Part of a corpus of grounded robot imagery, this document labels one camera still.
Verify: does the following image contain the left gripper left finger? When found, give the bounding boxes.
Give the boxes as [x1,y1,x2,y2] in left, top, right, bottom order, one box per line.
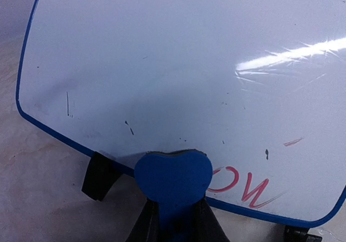
[126,199,159,242]

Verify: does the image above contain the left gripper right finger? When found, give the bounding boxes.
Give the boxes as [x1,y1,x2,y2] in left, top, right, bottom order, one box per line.
[194,197,230,242]

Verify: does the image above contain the blue whiteboard eraser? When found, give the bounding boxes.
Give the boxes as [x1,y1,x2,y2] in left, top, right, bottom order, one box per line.
[134,150,212,241]

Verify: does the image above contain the small blue-framed whiteboard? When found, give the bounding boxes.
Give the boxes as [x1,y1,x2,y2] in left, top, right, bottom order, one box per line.
[16,0,345,227]

